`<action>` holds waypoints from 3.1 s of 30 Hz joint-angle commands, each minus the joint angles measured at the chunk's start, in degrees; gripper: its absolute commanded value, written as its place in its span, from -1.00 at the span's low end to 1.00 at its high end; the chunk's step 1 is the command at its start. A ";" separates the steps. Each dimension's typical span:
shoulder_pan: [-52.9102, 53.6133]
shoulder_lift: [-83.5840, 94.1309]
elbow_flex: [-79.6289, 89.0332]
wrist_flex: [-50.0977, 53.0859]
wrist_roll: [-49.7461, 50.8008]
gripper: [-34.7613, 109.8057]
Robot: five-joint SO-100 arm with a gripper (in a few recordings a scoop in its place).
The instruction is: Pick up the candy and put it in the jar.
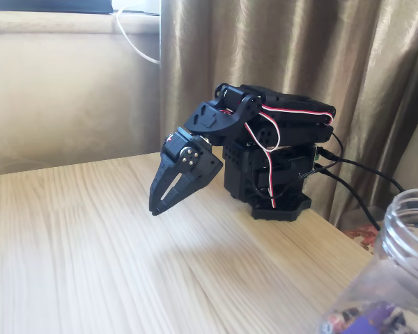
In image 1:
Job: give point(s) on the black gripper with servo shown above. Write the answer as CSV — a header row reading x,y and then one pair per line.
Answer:
x,y
203,161

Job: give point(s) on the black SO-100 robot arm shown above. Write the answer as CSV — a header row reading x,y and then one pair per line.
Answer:
x,y
292,102

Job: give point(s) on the clear plastic jar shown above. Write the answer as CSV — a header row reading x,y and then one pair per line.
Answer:
x,y
393,226

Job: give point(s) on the red floral patterned rug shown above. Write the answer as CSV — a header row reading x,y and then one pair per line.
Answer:
x,y
364,238

